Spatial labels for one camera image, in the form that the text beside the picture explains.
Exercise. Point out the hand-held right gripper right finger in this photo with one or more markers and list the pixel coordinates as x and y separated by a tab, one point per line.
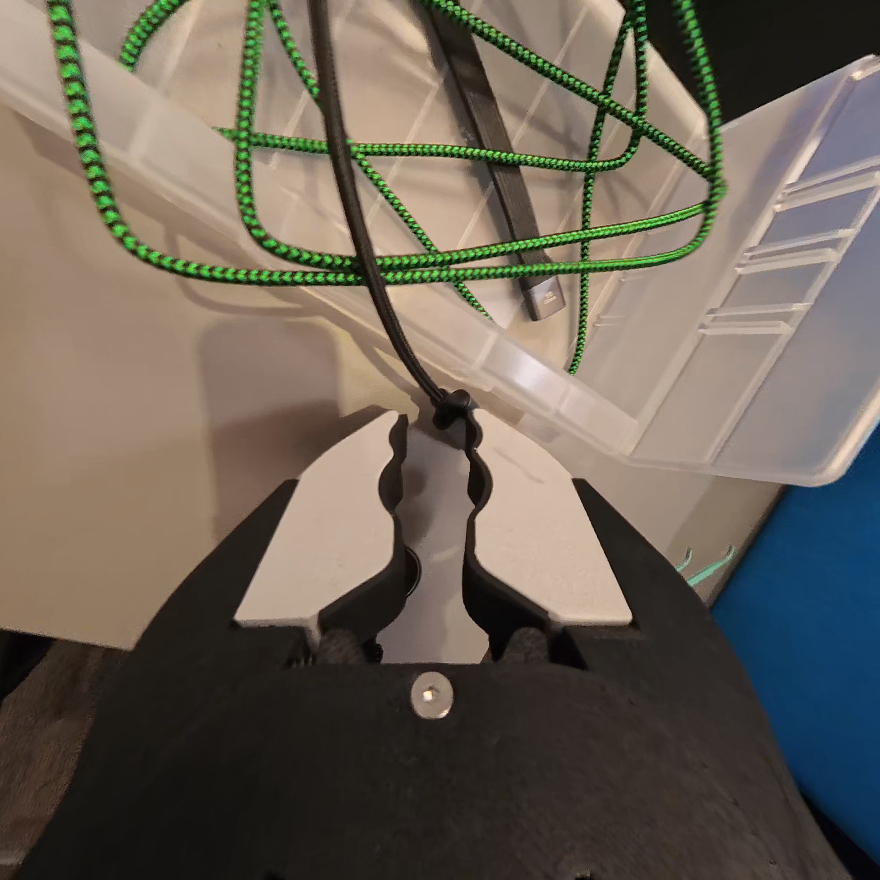
550	550

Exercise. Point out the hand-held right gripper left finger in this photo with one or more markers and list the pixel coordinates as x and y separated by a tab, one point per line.
323	536

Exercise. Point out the clear plastic storage box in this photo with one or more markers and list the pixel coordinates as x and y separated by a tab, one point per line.
756	344

